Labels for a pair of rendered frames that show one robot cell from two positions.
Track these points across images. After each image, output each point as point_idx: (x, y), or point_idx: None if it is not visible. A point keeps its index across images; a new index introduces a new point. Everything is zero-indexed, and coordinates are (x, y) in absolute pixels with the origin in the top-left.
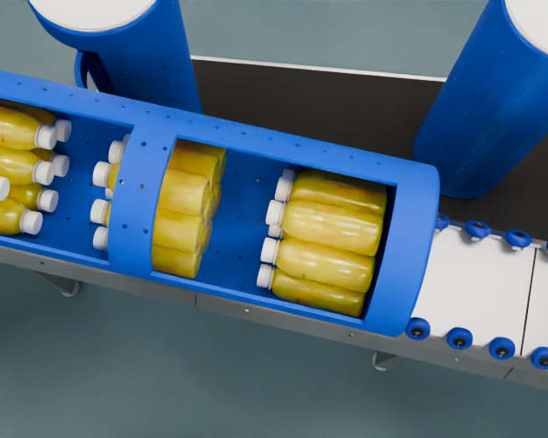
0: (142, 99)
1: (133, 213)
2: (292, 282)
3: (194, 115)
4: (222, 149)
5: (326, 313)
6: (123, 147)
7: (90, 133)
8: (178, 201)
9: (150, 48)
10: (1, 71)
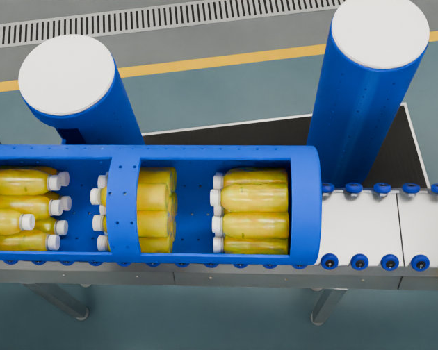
0: None
1: (122, 212)
2: (237, 242)
3: (149, 145)
4: (172, 167)
5: (263, 255)
6: (106, 177)
7: (82, 178)
8: (149, 201)
9: (112, 119)
10: (18, 144)
